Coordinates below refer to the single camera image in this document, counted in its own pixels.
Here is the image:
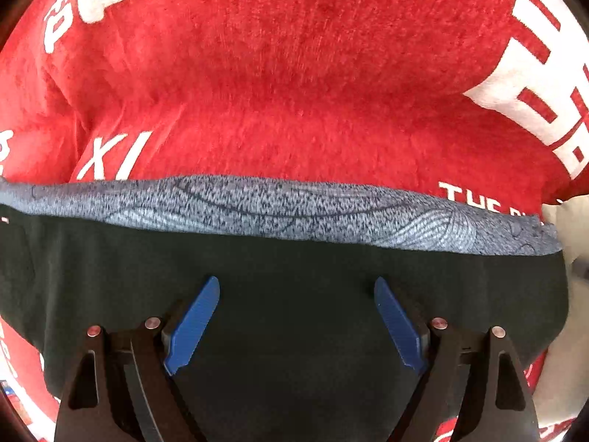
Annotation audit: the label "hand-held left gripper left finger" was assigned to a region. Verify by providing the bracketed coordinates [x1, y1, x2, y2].
[54, 276, 221, 442]

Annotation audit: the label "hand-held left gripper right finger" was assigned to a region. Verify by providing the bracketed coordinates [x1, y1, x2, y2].
[374, 276, 540, 442]

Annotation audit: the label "beige pillow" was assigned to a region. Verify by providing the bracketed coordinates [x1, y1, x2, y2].
[534, 196, 589, 424]

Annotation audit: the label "red printed blanket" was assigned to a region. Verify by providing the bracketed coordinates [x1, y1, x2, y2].
[0, 0, 589, 442]

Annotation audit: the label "black pants with grey waistband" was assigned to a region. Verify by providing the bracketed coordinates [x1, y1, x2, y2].
[0, 174, 570, 442]

